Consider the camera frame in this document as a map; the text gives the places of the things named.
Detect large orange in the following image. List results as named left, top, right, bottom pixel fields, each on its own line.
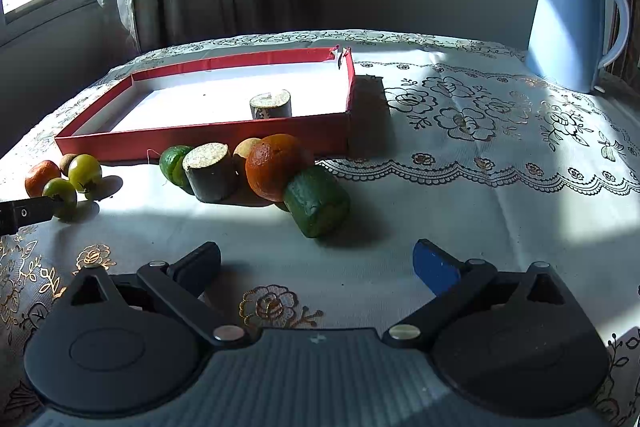
left=245, top=133, right=315, bottom=202

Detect green yellow tomato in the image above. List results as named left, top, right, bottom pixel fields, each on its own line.
left=42, top=178, right=78, bottom=219
left=68, top=154, right=103, bottom=194

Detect light blue electric kettle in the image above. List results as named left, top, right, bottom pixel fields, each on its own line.
left=524, top=0, right=631, bottom=95

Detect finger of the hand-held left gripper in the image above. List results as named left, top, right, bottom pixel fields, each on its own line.
left=0, top=196, right=63, bottom=236

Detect green cucumber chunk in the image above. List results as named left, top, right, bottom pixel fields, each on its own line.
left=283, top=165, right=351, bottom=239

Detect green lime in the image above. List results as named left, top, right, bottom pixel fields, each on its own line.
left=159, top=145, right=195, bottom=194

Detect yellow apple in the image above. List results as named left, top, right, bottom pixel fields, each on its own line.
left=232, top=137, right=262, bottom=180

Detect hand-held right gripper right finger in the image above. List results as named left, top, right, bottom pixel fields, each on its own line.
left=382, top=238, right=573, bottom=350

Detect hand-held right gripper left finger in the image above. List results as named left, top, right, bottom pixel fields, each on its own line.
left=70, top=241, right=251, bottom=349

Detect sugarcane segment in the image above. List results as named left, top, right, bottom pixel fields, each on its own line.
left=182, top=142, right=238, bottom=204
left=249, top=89, right=292, bottom=120

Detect red cardboard box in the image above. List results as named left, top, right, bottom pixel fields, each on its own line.
left=54, top=46, right=357, bottom=162

